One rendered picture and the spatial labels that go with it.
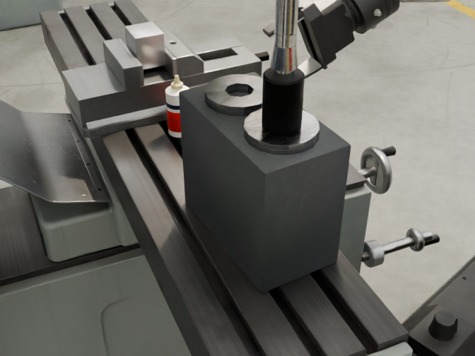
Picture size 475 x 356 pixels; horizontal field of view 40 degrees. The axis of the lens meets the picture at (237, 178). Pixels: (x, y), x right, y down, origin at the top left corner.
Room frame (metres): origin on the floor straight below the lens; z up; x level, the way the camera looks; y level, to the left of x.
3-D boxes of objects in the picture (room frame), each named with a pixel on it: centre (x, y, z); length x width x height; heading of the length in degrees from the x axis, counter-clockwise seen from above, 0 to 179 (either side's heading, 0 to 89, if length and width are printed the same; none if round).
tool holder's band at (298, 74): (0.66, -0.05, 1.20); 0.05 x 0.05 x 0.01
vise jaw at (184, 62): (1.10, 0.11, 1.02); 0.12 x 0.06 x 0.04; 25
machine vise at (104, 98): (1.09, 0.14, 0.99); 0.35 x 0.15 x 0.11; 115
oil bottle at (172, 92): (0.97, 0.10, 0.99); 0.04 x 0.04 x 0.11
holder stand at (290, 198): (0.70, -0.03, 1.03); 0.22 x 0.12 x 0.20; 30
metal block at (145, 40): (1.07, 0.16, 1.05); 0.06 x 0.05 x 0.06; 25
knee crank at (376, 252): (1.15, -0.38, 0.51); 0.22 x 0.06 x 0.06; 113
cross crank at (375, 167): (1.26, -0.30, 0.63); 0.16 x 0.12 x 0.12; 113
